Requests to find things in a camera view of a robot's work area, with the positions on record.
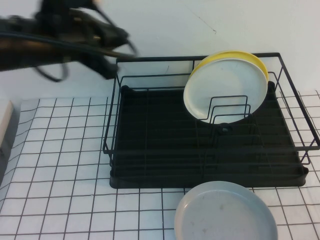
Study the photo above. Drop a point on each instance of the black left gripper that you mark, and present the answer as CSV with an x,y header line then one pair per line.
x,y
100,32

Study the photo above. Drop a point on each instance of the white round plate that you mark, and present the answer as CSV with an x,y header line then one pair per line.
x,y
225,80

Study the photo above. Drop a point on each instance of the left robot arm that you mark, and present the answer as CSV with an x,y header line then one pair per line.
x,y
17,53

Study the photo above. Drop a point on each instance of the yellow round plate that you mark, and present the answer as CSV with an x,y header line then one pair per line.
x,y
250,55

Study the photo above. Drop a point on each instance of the grey round plate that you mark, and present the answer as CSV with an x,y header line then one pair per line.
x,y
225,215

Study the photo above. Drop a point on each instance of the black plastic drip tray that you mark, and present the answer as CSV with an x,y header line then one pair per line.
x,y
162,125

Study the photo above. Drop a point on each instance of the beige grey-sided block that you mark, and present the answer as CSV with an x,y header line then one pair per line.
x,y
6,112

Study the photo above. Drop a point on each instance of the white black-checked tablecloth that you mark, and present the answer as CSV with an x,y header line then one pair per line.
x,y
62,175

